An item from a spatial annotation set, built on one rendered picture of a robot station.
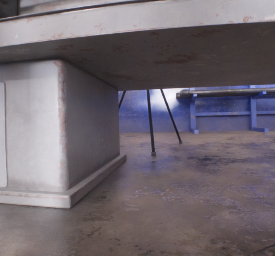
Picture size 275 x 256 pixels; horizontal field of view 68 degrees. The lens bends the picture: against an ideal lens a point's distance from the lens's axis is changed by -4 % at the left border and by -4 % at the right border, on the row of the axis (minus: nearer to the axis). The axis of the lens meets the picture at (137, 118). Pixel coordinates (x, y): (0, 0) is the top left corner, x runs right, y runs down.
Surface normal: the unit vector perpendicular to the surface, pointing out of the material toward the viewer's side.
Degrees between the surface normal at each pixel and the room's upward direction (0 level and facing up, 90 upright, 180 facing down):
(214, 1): 90
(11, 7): 90
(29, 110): 90
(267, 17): 90
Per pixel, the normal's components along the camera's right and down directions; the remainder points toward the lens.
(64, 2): -0.16, 0.00
